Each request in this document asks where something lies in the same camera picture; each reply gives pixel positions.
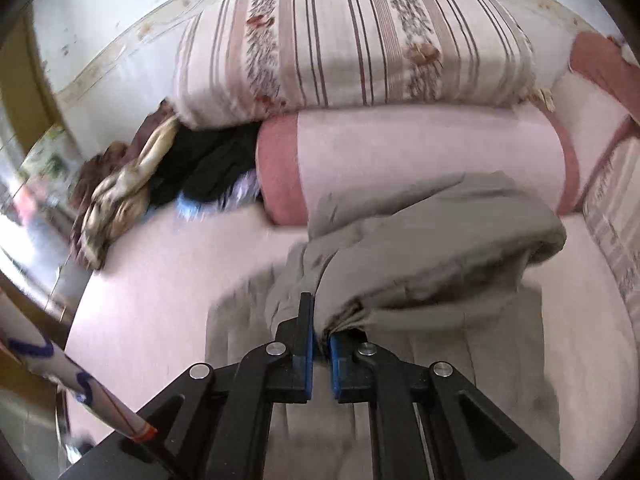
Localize white blue patterned sleeve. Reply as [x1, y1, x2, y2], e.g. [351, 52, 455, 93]
[0, 290, 158, 443]

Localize striped floral pillow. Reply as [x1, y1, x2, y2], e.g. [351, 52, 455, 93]
[582, 136, 640, 306]
[171, 0, 551, 126]

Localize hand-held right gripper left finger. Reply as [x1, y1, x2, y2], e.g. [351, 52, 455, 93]
[131, 292, 316, 480]

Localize grey pants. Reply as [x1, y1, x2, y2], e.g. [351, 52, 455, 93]
[205, 172, 567, 480]

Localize cream patterned cloth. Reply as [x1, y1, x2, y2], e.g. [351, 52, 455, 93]
[71, 116, 181, 271]

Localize pile of dark clothes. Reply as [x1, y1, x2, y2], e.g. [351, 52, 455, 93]
[131, 100, 263, 223]

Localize pink rolled blanket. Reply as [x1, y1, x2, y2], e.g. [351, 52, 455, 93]
[256, 101, 581, 226]

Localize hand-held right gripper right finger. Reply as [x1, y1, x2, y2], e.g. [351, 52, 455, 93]
[328, 330, 576, 480]

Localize pink pillow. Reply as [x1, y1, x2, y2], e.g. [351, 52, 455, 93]
[569, 31, 640, 126]

